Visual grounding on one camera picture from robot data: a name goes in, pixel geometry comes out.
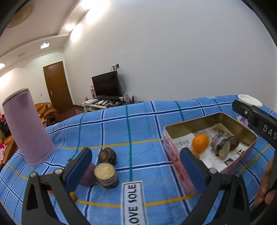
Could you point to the pink cookie tin box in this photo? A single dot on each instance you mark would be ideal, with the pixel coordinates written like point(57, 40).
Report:
point(170, 132)

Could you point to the cut purple yam cylinder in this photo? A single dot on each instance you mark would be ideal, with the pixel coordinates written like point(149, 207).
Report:
point(106, 175)

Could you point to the white tv stand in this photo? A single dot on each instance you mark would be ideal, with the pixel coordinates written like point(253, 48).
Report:
point(91, 105)

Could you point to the purple round turnip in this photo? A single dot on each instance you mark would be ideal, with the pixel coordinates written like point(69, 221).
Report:
point(88, 178)

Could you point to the dark yam end piece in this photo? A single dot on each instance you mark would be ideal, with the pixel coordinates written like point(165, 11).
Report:
point(107, 155)

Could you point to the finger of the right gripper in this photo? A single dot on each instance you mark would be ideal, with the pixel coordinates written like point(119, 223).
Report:
point(264, 111)
point(243, 110)

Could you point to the oval orange kumquat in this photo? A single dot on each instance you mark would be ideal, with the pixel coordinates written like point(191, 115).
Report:
point(200, 143)

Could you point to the round orange mandarin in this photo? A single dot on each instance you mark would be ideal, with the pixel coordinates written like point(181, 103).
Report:
point(71, 194)

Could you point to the pink floral cushion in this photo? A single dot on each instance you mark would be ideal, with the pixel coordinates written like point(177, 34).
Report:
point(2, 151)

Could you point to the brown wooden door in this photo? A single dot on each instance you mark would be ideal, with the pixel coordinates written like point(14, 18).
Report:
point(57, 87)

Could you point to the cut purple yam half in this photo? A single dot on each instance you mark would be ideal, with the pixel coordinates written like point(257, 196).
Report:
point(220, 145)

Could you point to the orange leather sofa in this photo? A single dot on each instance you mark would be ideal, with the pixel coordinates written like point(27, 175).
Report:
point(48, 116)

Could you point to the blue plaid tablecloth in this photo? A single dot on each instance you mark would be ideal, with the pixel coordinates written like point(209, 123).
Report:
point(135, 133)

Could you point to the brown kiwi fruit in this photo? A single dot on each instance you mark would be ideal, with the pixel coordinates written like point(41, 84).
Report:
point(196, 154)

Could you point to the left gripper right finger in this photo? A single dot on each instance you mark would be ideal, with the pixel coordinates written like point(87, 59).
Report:
point(234, 205)

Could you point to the purple electric kettle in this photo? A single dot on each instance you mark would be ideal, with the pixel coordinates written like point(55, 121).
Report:
point(26, 127)

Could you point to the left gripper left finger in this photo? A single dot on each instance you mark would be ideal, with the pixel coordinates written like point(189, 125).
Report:
point(37, 206)

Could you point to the dark yam piece front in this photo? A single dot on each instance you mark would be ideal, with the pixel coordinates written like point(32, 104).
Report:
point(234, 142)

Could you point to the black television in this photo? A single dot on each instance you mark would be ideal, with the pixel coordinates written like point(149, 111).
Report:
point(107, 85)

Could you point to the right human hand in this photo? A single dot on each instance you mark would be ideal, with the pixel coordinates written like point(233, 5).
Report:
point(263, 194)

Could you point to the paper sheet in tin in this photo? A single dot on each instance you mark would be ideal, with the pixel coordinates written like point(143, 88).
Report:
point(208, 157)

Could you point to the white floral mug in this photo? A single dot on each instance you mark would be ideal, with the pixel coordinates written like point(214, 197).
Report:
point(248, 101)

